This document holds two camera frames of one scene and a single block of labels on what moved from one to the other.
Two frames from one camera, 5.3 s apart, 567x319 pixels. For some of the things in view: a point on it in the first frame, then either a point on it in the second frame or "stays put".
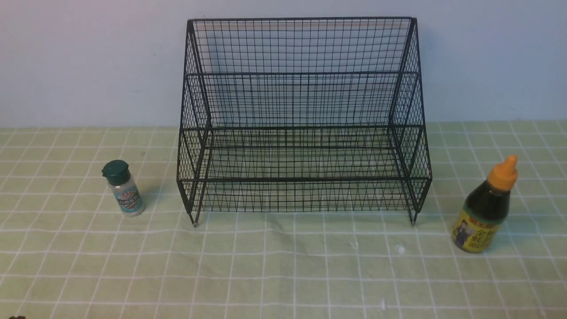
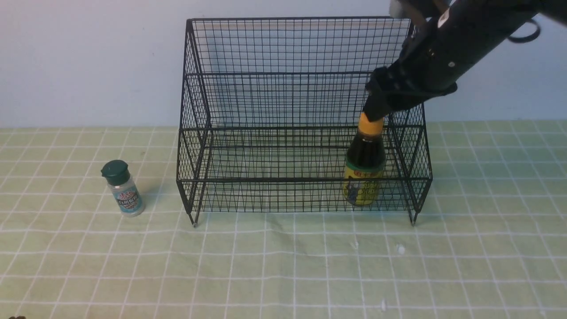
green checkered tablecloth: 64,253 stays put
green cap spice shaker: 122,184 stays put
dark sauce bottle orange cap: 485,208 → 366,161
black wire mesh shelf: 308,114 stays put
